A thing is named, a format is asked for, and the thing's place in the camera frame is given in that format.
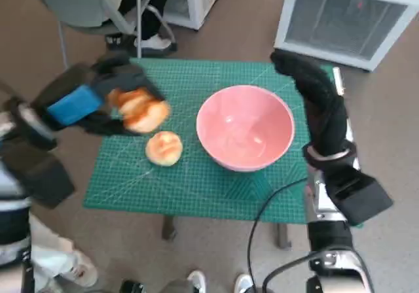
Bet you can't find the black connector box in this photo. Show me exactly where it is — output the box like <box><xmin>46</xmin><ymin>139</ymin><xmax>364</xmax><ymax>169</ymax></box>
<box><xmin>119</xmin><ymin>278</ymin><xmax>145</xmax><ymax>293</ymax></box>

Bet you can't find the person's black shoe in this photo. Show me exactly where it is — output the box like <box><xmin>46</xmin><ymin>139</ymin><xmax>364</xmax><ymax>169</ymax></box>
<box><xmin>104</xmin><ymin>33</ymin><xmax>137</xmax><ymax>52</ymax></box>

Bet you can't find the grey office chair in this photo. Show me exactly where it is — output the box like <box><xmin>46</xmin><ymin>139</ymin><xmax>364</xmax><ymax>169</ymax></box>
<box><xmin>24</xmin><ymin>0</ymin><xmax>179</xmax><ymax>68</ymax></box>

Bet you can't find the long orange toy bread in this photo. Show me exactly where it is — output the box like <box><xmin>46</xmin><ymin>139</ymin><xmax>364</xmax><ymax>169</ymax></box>
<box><xmin>107</xmin><ymin>88</ymin><xmax>171</xmax><ymax>134</ymax></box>

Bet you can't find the looped black shoulder cable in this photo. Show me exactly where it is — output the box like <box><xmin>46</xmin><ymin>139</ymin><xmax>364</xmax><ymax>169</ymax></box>
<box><xmin>263</xmin><ymin>250</ymin><xmax>376</xmax><ymax>293</ymax></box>

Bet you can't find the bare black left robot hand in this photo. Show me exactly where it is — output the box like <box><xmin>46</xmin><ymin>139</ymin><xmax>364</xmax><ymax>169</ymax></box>
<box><xmin>31</xmin><ymin>56</ymin><xmax>166</xmax><ymax>137</ymax></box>

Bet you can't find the long black robot cable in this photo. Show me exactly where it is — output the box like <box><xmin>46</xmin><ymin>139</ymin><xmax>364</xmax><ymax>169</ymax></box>
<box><xmin>247</xmin><ymin>177</ymin><xmax>308</xmax><ymax>293</ymax></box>

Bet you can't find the large white vented unit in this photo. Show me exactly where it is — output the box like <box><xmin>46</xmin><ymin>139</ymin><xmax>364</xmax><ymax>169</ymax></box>
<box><xmin>274</xmin><ymin>0</ymin><xmax>419</xmax><ymax>73</ymax></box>

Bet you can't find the person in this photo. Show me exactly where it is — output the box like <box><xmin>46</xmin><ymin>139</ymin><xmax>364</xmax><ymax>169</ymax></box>
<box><xmin>90</xmin><ymin>0</ymin><xmax>179</xmax><ymax>54</ymax></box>
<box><xmin>27</xmin><ymin>213</ymin><xmax>99</xmax><ymax>293</ymax></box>

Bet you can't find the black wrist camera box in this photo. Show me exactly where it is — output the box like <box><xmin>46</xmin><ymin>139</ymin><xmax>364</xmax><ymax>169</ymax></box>
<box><xmin>1</xmin><ymin>139</ymin><xmax>75</xmax><ymax>209</ymax></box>
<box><xmin>327</xmin><ymin>167</ymin><xmax>393</xmax><ymax>227</ymax></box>

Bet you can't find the white rounded foot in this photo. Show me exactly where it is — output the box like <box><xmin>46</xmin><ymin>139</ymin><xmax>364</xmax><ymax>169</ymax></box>
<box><xmin>234</xmin><ymin>272</ymin><xmax>255</xmax><ymax>293</ymax></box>
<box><xmin>187</xmin><ymin>269</ymin><xmax>207</xmax><ymax>293</ymax></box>

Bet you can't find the green cutting mat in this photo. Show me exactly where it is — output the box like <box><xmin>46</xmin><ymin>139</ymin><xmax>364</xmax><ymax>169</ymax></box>
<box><xmin>82</xmin><ymin>57</ymin><xmax>364</xmax><ymax>228</ymax></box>

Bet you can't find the person's white shoe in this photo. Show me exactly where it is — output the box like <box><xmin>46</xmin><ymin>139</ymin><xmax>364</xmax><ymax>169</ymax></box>
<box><xmin>134</xmin><ymin>34</ymin><xmax>173</xmax><ymax>50</ymax></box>

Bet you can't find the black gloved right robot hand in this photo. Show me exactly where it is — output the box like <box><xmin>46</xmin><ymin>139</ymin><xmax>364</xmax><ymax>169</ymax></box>
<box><xmin>270</xmin><ymin>49</ymin><xmax>348</xmax><ymax>158</ymax></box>

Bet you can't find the dark table leg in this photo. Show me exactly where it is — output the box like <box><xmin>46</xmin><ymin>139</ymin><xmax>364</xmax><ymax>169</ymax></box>
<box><xmin>278</xmin><ymin>223</ymin><xmax>293</xmax><ymax>250</ymax></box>
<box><xmin>161</xmin><ymin>216</ymin><xmax>177</xmax><ymax>241</ymax></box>

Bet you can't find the round toy bread bun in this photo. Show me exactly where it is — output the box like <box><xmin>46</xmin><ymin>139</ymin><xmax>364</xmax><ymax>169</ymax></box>
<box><xmin>145</xmin><ymin>131</ymin><xmax>183</xmax><ymax>167</ymax></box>

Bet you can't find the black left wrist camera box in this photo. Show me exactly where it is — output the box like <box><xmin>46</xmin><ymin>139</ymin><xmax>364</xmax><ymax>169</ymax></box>
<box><xmin>1</xmin><ymin>139</ymin><xmax>75</xmax><ymax>209</ymax></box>

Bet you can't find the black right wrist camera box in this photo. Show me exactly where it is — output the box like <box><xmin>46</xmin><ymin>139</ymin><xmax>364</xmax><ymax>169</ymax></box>
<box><xmin>327</xmin><ymin>167</ymin><xmax>393</xmax><ymax>227</ymax></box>

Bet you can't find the pink bowl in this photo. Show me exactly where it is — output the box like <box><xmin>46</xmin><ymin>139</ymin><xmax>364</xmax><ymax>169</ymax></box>
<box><xmin>196</xmin><ymin>85</ymin><xmax>295</xmax><ymax>173</ymax></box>

